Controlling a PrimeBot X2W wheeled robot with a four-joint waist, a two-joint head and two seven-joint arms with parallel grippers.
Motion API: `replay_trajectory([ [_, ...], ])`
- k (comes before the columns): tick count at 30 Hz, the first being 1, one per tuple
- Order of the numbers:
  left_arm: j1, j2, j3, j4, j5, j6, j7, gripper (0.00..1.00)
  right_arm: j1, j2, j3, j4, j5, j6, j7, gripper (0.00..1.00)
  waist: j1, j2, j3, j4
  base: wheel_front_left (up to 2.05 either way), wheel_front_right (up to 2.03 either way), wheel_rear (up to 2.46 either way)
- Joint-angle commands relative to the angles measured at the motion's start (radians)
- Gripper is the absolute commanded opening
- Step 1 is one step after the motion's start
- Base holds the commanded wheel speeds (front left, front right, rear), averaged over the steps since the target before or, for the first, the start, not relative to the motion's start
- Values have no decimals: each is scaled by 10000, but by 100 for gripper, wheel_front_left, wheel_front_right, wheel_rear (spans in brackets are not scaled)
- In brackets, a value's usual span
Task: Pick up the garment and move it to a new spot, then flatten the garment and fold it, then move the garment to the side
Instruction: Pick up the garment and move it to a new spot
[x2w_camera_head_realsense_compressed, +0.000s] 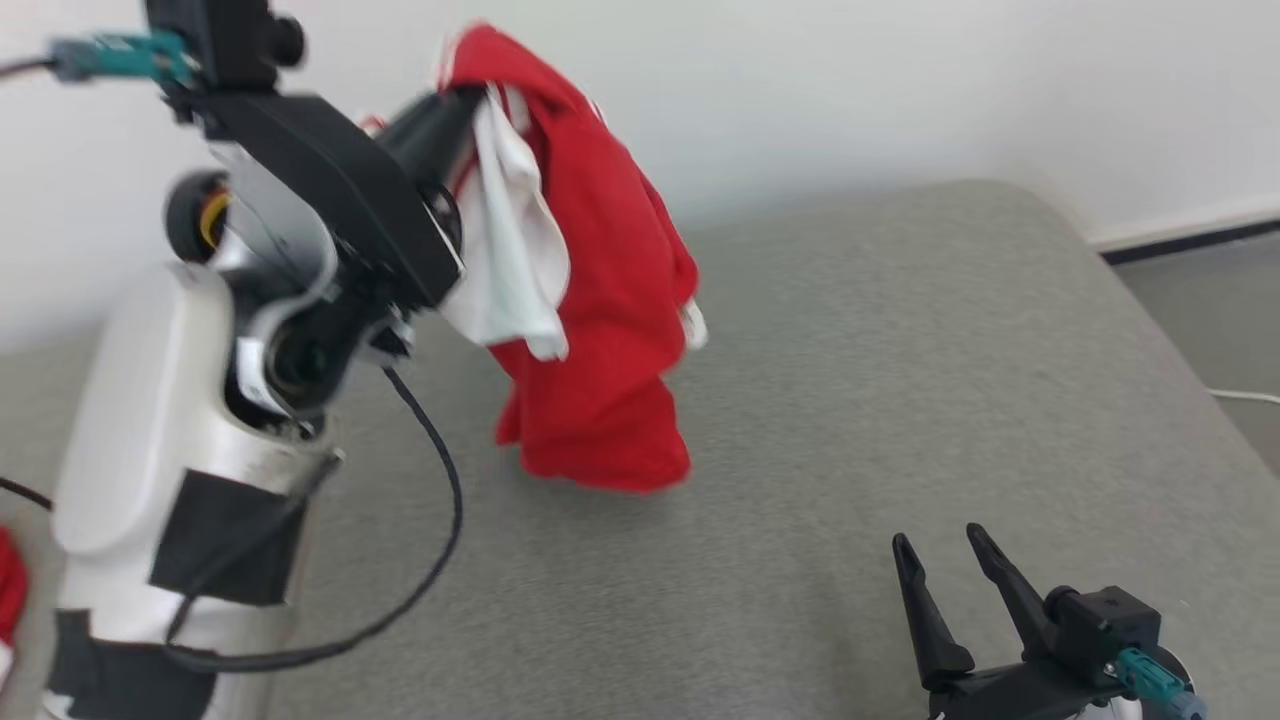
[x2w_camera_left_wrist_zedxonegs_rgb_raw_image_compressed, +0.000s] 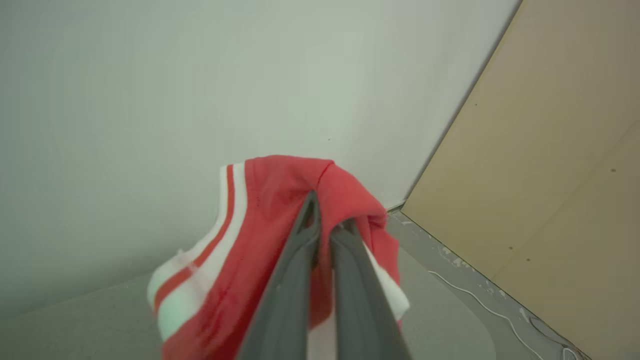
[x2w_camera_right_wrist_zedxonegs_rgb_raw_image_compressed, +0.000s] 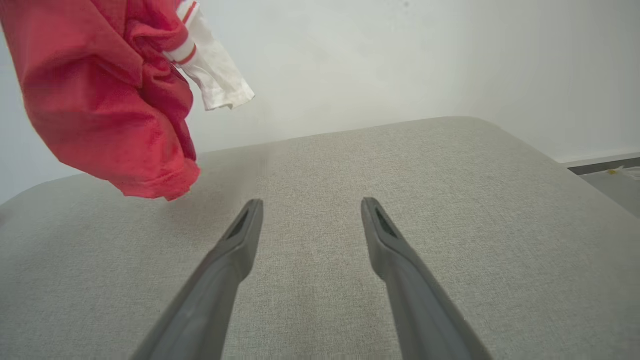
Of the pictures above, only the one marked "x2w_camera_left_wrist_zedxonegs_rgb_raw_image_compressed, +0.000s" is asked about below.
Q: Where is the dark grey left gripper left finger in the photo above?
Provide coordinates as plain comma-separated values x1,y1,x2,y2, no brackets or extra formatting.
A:
237,190,321,360

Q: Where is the tan wooden board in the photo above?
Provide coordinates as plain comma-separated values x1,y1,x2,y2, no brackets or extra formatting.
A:
401,0,640,360

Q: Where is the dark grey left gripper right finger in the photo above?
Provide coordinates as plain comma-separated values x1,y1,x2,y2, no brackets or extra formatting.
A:
330,218,412,360

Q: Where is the thin white floor cable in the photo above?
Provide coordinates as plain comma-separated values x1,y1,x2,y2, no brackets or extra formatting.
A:
429,270,581,360

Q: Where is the red and white jersey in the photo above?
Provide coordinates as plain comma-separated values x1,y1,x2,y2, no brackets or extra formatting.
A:
147,155,411,360

